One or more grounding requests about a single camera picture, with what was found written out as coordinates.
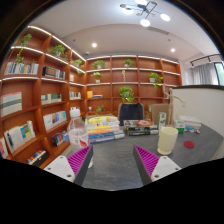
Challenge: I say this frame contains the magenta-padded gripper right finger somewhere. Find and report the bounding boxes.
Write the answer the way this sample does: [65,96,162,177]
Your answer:
[132,144,182,186]

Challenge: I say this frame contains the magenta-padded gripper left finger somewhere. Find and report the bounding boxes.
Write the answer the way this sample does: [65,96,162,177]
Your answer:
[43,144,95,187]

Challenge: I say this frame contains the clear plastic water bottle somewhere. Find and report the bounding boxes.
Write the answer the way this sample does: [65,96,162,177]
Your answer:
[66,107,94,169]

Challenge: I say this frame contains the cream plastic cup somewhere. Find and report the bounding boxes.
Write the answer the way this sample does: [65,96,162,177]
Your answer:
[156,126,179,156]

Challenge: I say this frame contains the flat round red coaster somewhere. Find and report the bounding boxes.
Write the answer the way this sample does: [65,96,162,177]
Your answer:
[183,140,196,150]

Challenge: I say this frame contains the small green-white box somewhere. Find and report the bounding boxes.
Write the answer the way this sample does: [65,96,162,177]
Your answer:
[173,119,186,134]

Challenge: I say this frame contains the tall green-white carton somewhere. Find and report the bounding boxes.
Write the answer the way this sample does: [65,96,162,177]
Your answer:
[157,111,168,129]

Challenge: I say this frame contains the stack of colourful books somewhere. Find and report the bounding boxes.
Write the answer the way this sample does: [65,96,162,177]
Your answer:
[84,114,126,144]

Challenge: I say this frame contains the tan chair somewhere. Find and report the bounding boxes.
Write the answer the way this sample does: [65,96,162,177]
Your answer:
[150,103,170,126]

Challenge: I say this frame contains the wooden artist mannequin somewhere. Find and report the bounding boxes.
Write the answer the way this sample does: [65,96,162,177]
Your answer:
[162,87,184,127]

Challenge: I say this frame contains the black chair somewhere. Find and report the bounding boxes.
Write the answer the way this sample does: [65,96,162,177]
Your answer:
[117,102,145,127]

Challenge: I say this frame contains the wooden shelf unit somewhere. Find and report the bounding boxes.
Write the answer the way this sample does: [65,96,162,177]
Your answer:
[0,24,183,168]

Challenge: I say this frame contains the grey curtain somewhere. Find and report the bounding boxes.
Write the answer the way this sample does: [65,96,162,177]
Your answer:
[191,62,219,86]

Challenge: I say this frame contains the window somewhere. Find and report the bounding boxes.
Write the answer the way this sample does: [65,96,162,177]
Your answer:
[214,61,224,86]

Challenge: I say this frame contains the ceiling air vent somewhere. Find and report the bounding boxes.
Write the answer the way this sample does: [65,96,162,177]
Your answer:
[146,26,170,36]

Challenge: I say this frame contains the multi-bulb ceiling lamp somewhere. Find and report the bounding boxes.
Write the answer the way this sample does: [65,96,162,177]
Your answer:
[119,0,172,28]

